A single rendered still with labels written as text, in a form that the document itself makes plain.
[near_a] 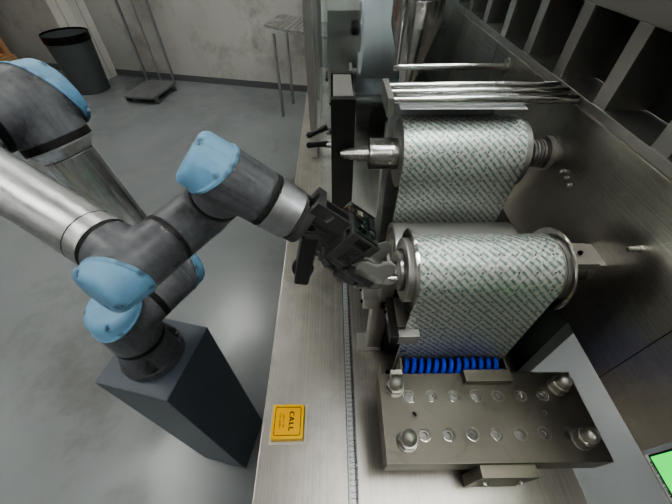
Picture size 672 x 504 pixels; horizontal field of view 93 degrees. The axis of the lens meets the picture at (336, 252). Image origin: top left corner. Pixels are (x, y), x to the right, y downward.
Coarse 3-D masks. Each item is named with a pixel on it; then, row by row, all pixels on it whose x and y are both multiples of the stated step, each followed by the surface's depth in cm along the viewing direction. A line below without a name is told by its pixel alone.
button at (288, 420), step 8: (280, 408) 72; (288, 408) 72; (296, 408) 72; (304, 408) 72; (280, 416) 71; (288, 416) 71; (296, 416) 71; (304, 416) 72; (272, 424) 70; (280, 424) 70; (288, 424) 70; (296, 424) 70; (272, 432) 69; (280, 432) 69; (288, 432) 69; (296, 432) 69; (272, 440) 69; (280, 440) 69; (288, 440) 69; (296, 440) 69
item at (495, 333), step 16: (416, 320) 58; (432, 320) 58; (448, 320) 58; (464, 320) 58; (480, 320) 58; (496, 320) 58; (512, 320) 58; (528, 320) 58; (432, 336) 63; (448, 336) 63; (464, 336) 63; (480, 336) 63; (496, 336) 63; (512, 336) 63; (400, 352) 68; (416, 352) 68; (432, 352) 68; (448, 352) 68; (464, 352) 68; (480, 352) 68; (496, 352) 68
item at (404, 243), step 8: (400, 240) 58; (408, 240) 55; (400, 248) 58; (408, 248) 53; (560, 248) 53; (408, 256) 52; (408, 264) 52; (408, 272) 52; (408, 280) 52; (408, 288) 52; (400, 296) 58; (408, 296) 53
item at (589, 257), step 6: (576, 246) 56; (582, 246) 56; (588, 246) 56; (576, 252) 55; (582, 252) 54; (588, 252) 55; (594, 252) 55; (582, 258) 54; (588, 258) 54; (594, 258) 54; (600, 258) 54; (582, 264) 53; (588, 264) 53; (594, 264) 53; (600, 264) 53; (606, 264) 53
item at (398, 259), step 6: (396, 252) 56; (402, 252) 55; (396, 258) 56; (402, 258) 54; (396, 264) 57; (402, 264) 54; (396, 270) 56; (402, 270) 54; (402, 276) 54; (396, 282) 57; (402, 282) 54; (396, 288) 57; (402, 288) 56
